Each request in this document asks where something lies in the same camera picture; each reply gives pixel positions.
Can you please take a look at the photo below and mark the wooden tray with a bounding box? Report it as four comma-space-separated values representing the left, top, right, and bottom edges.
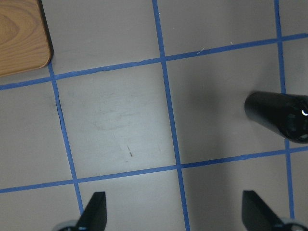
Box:
0, 0, 53, 77

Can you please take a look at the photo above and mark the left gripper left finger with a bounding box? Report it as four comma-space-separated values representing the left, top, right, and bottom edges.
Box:
76, 192, 106, 231

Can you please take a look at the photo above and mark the dark wine bottle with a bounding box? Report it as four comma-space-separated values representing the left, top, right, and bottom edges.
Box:
244, 91, 308, 144

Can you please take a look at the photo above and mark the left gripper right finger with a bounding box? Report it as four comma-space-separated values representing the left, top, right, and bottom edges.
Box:
242, 190, 281, 231

